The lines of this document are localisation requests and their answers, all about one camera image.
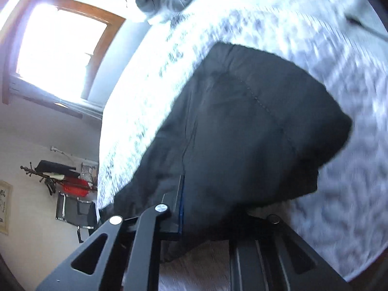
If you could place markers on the white pleated window blind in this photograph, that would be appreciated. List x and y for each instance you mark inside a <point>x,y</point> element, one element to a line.
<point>45,97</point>

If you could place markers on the black chrome framed chair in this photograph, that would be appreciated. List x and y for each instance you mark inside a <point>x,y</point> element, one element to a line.
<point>75,210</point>

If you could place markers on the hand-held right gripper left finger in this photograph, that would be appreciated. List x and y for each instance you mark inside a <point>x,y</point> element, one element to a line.
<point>181,212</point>

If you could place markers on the dark wooden coat rack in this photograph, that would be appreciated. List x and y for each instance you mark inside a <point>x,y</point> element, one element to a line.
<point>30,171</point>

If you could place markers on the wall poster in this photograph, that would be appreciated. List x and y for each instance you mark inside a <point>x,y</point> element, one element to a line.
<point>4,206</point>

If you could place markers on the red bag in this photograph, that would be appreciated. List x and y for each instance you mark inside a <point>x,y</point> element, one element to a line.
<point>75,189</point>

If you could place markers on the white cloth on rack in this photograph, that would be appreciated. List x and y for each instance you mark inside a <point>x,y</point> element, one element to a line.
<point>56,176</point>

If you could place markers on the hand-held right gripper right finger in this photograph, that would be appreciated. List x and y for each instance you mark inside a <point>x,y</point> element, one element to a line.
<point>266,248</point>

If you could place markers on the bed with white quilted cover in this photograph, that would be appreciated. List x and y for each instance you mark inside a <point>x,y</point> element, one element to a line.
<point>303,36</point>

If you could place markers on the white wall bracket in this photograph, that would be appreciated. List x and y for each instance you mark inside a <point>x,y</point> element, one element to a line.
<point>63,153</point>

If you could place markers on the black pants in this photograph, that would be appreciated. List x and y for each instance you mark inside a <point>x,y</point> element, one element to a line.
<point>242,127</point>

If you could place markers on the striped basket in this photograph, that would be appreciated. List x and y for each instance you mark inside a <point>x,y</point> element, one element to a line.
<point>89,172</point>

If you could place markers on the wooden framed window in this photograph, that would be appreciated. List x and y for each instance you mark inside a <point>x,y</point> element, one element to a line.
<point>60,45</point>

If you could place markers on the black garment on rack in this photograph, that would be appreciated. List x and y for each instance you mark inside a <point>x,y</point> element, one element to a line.
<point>54,166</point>

